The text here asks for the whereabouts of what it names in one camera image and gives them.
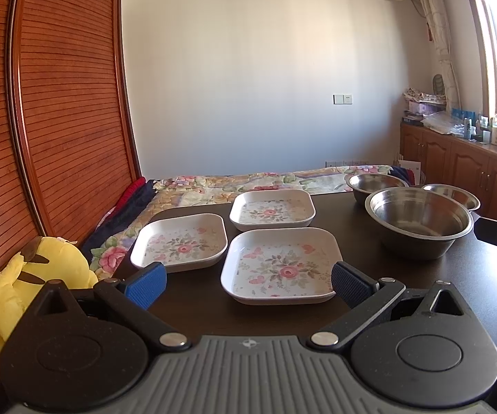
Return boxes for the large steel bowl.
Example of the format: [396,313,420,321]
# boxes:
[365,187,474,261]

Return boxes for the medium steel bowl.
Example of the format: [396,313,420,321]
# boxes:
[345,173,408,206]

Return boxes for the small steel bowl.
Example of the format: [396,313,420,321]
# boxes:
[422,183,481,211]

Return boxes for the wooden low cabinet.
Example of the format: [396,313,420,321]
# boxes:
[400,124,497,220]

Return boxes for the yellow plush toy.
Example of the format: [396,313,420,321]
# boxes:
[0,236,98,352]

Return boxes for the floral bed quilt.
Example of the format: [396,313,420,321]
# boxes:
[80,165,392,278]

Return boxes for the bottles on windowsill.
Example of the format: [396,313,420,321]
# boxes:
[450,108,497,153]

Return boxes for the white paper bag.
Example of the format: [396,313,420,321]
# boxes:
[398,160,423,186]

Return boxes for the floral square plate left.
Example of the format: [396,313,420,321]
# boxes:
[130,213,229,273]

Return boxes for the floral square plate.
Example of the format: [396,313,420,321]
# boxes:
[230,189,317,232]
[220,227,343,306]
[130,213,229,273]

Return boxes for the clutter pile on cabinet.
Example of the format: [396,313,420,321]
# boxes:
[402,74,476,137]

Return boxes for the floral square plate front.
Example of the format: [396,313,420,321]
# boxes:
[220,227,343,306]

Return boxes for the wooden louvered wardrobe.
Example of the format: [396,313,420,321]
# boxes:
[0,0,141,268]

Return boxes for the floral square plate back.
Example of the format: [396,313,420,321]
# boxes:
[230,189,317,232]

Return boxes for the patterned curtain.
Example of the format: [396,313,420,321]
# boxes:
[419,0,461,112]

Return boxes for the wall switch plate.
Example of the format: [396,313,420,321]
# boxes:
[332,93,353,105]

